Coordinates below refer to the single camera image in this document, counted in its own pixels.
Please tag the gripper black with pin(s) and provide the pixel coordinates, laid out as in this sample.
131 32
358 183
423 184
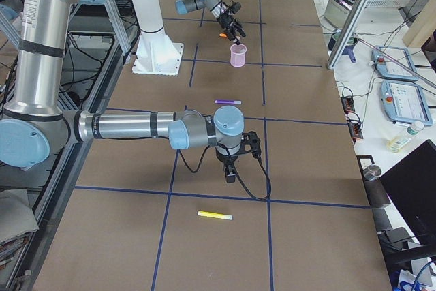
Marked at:
226 20
225 159

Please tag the yellow highlighter pen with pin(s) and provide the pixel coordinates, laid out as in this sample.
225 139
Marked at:
215 215

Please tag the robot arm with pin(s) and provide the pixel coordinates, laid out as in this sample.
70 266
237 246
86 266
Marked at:
216 7
35 127

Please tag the pink mesh pen holder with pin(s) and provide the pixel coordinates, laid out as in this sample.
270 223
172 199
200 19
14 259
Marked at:
237 55

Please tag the purple highlighter pen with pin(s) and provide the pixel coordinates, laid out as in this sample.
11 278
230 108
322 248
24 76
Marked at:
228 102

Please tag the silver toaster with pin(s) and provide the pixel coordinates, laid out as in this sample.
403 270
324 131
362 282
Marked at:
337 11

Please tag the orange black power strip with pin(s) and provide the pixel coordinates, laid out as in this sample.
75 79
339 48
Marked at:
354 122

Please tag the steel cup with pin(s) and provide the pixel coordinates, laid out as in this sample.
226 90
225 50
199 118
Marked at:
372 172

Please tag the upper teach pendant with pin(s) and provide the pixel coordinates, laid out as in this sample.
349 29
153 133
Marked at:
390 63

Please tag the teach pendant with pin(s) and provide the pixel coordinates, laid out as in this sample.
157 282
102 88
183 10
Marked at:
390 63
404 102

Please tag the clear bottle yellow liquid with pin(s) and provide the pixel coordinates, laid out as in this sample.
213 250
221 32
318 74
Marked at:
405 137

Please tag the lower teach pendant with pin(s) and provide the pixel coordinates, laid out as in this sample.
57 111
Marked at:
404 102

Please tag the black monitor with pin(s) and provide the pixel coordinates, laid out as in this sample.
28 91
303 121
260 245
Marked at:
410 185

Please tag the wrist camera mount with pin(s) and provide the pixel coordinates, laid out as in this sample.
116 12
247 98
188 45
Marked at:
233 8
250 143

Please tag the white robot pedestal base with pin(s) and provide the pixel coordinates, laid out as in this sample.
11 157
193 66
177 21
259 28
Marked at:
156 53

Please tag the aluminium frame post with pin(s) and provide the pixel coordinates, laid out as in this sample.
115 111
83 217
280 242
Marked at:
346 32

